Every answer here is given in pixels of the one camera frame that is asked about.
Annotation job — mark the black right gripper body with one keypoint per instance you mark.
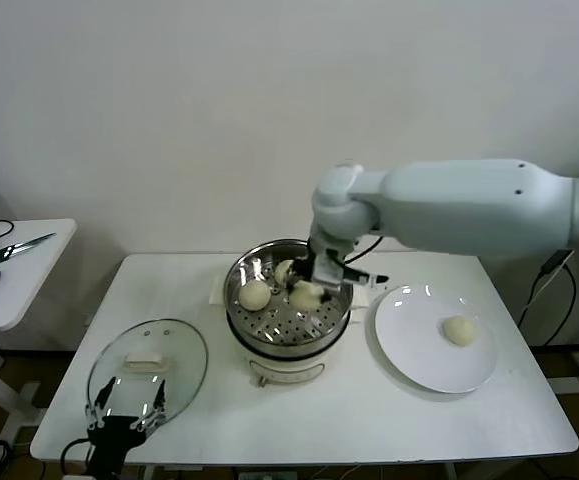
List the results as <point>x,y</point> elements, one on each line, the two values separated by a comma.
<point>305,272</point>

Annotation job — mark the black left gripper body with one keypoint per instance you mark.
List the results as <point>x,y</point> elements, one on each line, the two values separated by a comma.
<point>111,440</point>

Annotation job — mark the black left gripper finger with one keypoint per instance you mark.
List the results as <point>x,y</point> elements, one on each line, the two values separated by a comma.
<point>156,414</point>
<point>100,407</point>

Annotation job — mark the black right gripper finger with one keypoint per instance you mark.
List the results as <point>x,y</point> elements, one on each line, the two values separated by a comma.
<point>326,298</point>
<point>292,285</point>

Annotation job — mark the white steamed baozi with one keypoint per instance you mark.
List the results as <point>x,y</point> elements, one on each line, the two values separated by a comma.
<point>283,271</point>
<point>460,332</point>
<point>306,298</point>
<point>255,296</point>

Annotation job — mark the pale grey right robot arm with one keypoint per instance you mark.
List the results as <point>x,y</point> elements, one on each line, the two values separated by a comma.
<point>469,210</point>

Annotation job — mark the perforated steel steamer basket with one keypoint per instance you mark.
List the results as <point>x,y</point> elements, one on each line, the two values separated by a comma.
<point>249,260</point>

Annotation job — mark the cream electric cooker base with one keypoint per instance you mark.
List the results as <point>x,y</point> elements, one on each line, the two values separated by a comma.
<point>284,371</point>

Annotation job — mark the white round plate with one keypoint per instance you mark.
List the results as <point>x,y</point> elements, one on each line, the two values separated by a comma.
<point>419,350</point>

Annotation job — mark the white side table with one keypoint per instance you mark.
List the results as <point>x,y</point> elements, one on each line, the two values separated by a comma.
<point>34,285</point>

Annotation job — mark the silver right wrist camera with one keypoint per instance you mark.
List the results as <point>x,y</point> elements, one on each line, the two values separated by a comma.
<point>329,272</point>

